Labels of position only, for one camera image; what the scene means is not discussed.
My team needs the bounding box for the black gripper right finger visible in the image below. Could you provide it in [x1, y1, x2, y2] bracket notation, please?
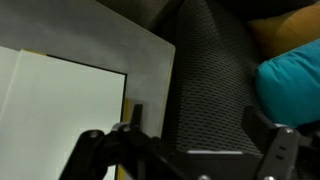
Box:
[242, 106, 320, 180]

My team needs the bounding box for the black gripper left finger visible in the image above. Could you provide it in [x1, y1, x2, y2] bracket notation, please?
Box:
[59, 103, 188, 180]

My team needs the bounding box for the teal cushion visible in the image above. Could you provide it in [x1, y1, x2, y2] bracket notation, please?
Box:
[254, 38, 320, 130]

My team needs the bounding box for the dark grey fabric sofa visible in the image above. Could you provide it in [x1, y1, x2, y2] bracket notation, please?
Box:
[95, 0, 320, 180]

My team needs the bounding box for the mustard orange cushion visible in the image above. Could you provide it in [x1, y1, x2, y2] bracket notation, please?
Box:
[246, 2, 320, 60]

